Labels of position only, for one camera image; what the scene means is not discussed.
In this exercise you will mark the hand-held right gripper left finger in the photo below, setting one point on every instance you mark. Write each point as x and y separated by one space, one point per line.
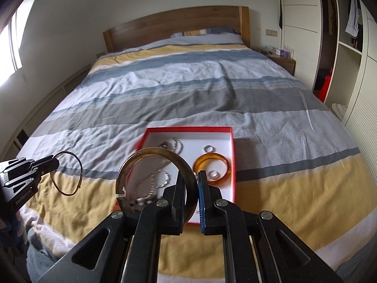
176 206

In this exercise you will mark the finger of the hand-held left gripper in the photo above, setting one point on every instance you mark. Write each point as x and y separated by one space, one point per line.
32 179
47 162

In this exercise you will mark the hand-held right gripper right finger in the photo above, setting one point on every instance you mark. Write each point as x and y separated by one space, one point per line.
202 200

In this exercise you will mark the amber bangle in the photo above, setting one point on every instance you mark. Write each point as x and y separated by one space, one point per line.
198 163

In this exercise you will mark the red jewelry box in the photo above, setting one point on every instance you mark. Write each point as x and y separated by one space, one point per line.
191 141

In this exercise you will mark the dark brown translucent bangle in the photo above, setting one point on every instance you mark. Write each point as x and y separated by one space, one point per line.
153 150

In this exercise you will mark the person's grey trouser leg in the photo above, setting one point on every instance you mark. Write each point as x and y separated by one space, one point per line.
41 259

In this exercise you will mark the bed with striped duvet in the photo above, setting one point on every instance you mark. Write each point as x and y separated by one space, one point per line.
191 94

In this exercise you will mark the window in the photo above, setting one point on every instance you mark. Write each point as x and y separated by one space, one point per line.
8 41

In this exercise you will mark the wooden nightstand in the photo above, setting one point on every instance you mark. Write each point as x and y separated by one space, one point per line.
285 63

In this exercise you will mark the striped pillow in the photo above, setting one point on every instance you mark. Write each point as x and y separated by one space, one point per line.
212 37

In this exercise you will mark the white folded cloth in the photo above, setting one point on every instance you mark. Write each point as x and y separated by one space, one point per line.
338 110

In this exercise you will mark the purple box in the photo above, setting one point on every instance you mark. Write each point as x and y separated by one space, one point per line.
284 52

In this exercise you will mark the red bag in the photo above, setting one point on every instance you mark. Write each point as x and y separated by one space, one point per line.
325 84

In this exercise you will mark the wooden headboard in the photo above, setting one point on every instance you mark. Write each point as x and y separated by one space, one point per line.
176 23

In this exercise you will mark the white wardrobe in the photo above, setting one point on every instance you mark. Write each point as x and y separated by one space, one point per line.
300 11

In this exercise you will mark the striped hanging shirt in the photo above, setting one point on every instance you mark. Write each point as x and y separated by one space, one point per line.
352 20

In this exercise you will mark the beige wall switch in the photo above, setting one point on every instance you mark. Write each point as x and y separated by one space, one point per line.
271 32

